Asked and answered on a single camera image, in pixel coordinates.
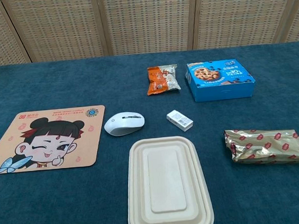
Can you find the white computer mouse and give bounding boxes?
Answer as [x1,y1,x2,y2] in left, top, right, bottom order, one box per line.
[103,110,146,137]

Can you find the cartoon girl mouse pad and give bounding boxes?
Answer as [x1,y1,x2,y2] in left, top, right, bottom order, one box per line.
[0,104,109,175]

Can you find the small white box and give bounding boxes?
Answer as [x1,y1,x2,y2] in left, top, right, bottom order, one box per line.
[166,109,194,133]

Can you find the orange white snack bag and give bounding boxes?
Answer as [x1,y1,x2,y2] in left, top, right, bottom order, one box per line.
[145,64,182,96]

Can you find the beige lunch box with lid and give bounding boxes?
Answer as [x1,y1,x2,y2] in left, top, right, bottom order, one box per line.
[122,134,215,224]

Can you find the blue cookie box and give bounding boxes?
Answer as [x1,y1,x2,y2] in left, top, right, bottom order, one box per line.
[184,57,257,103]

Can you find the woven folding screen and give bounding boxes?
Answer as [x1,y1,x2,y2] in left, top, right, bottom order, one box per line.
[0,0,299,68]

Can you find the blue table cloth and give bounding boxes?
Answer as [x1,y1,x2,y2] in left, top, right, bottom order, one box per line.
[0,41,299,224]

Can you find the gold foil snack package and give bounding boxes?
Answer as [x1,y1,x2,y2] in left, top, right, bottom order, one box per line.
[223,125,299,167]

